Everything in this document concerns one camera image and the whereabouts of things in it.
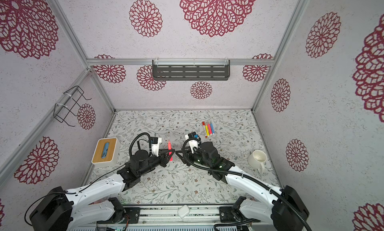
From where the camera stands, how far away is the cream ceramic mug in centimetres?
86

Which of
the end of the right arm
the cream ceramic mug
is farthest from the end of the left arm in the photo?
the cream ceramic mug

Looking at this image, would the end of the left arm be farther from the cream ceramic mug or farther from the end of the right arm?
the cream ceramic mug
